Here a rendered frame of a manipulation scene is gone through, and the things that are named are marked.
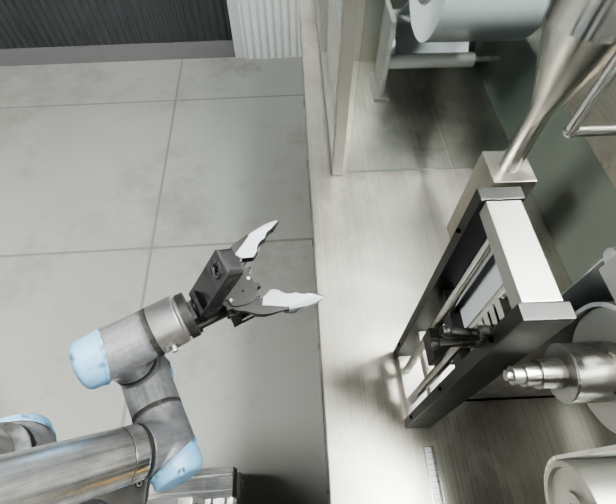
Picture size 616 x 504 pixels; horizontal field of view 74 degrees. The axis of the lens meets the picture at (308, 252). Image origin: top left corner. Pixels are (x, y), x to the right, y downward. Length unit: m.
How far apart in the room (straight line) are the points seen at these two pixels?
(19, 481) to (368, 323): 0.69
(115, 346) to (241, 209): 1.76
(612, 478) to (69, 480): 0.64
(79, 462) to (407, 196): 0.96
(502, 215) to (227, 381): 1.56
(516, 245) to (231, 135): 2.41
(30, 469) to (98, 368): 0.13
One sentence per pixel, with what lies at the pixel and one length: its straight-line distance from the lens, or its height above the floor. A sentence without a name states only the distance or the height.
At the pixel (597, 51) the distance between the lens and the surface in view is 0.75.
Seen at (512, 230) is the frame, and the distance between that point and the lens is 0.48.
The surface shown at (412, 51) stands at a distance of 1.02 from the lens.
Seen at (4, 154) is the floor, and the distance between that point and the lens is 3.18.
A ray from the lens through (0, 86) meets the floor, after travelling 3.77.
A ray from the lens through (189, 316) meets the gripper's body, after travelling 0.61.
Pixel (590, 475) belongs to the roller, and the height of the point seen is 1.22.
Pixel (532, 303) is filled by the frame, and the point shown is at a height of 1.44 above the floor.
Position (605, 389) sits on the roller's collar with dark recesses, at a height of 1.36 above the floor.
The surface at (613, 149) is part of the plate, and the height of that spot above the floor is 1.18.
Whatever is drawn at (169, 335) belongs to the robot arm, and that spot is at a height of 1.24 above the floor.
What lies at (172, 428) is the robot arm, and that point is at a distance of 0.67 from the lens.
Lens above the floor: 1.79
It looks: 57 degrees down
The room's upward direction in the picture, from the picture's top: straight up
